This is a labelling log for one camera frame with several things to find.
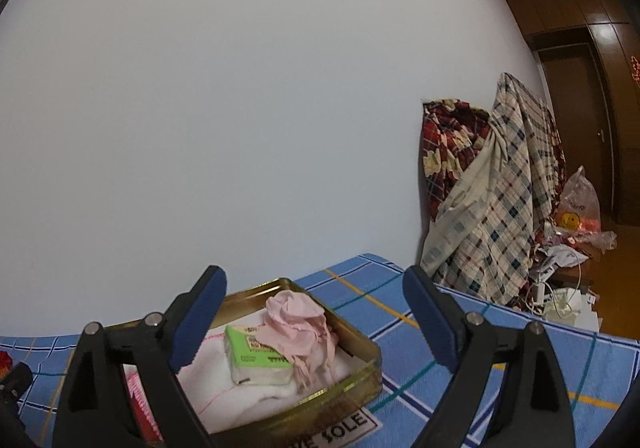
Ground pink face mask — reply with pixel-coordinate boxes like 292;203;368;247
264;291;341;389

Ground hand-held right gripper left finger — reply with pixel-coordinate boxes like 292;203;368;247
52;265;228;448

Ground blue plaid bedsheet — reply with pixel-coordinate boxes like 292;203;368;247
0;253;640;448

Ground red floral plaid blanket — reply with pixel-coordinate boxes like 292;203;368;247
420;98;493;224

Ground golden tin box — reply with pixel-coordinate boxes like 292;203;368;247
107;277;383;448

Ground white cloth with pink edge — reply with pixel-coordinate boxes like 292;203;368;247
122;305;361;434

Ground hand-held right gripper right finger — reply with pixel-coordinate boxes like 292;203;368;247
402;265;576;448

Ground white cardboard box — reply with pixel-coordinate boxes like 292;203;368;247
542;288;601;334

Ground white charger cable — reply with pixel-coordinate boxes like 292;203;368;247
527;253;583;314

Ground beige plaid blanket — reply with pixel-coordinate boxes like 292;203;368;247
420;72;568;311

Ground green tissue pack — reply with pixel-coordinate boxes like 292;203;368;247
224;323;296;386

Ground brown wooden door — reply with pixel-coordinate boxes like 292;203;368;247
537;43;618;224

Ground clear plastic bag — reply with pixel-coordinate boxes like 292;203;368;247
542;165;618;254

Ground white plastic bag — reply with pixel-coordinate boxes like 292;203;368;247
535;243;581;281

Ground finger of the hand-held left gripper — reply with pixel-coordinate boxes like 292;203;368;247
0;362;35;448

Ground white printed label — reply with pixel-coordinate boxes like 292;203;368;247
280;408;383;448

